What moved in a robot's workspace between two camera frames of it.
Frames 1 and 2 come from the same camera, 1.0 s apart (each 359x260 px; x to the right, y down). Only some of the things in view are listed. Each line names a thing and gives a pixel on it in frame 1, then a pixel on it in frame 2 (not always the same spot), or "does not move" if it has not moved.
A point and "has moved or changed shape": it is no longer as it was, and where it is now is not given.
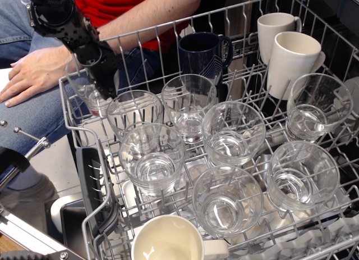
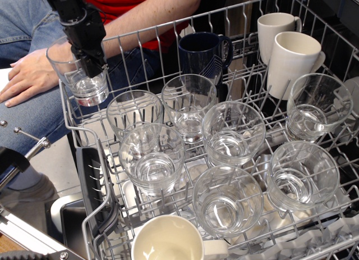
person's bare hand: x=37 y=70 does not move
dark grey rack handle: x=99 y=206 does not move
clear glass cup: x=186 y=97 does not move
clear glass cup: x=78 y=76 has moved or changed shape
